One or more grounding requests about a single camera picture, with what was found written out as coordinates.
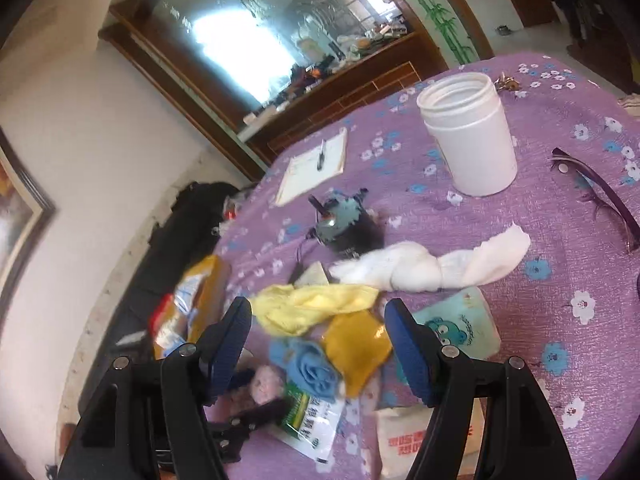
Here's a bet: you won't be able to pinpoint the green bamboo wall painting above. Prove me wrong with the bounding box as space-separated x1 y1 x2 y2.
382 0 481 66

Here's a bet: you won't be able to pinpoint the white plastic jar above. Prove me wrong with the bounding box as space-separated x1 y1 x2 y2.
416 71 518 197

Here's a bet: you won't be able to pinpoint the light yellow cloth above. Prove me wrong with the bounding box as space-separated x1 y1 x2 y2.
248 282 381 338

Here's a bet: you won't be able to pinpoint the yellow plastic basket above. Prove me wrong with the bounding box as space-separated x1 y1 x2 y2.
150 254 231 361

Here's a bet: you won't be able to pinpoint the mint green tissue pack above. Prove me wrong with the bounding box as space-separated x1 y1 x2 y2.
395 286 502 386

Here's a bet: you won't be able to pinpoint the clear plastic bag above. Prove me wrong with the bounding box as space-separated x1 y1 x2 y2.
220 187 261 226

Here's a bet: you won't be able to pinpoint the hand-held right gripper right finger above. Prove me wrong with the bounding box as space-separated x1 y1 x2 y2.
384 297 578 480

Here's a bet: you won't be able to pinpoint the framed wall picture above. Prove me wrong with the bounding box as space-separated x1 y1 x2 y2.
0 127 57 306

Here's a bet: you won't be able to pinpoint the pink fluffy cloth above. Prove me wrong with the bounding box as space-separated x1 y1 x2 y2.
248 364 286 406

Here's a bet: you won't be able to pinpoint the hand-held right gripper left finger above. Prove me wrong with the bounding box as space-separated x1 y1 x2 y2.
57 296 253 480

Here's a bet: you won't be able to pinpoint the blue cloth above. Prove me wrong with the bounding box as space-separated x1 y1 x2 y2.
269 337 343 403

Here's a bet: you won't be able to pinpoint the purple eyeglasses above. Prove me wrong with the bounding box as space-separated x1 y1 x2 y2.
550 147 640 256

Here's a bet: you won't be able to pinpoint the wooden mirror cabinet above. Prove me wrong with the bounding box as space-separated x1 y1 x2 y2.
97 0 451 181

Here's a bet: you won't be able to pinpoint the cream plush packet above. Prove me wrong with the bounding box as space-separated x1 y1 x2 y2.
330 224 532 293

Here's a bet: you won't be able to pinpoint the black bag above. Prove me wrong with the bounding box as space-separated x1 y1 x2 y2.
115 181 241 351

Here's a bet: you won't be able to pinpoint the white notepad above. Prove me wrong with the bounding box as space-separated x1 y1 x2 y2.
275 127 348 207

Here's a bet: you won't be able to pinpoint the purple floral tablecloth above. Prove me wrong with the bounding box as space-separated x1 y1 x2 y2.
200 52 640 480

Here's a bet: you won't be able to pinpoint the black electric motor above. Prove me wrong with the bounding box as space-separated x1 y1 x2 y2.
305 187 386 261

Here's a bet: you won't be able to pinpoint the yellow pouch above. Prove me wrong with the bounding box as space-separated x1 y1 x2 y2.
322 310 393 398

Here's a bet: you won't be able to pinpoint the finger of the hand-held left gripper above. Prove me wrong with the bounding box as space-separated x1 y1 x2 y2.
227 367 257 392
227 396 288 428

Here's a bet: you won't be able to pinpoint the green and white packet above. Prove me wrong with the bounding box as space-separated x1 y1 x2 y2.
272 382 348 473

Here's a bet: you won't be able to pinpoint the white packet with red print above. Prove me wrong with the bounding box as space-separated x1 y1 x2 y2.
375 400 486 480

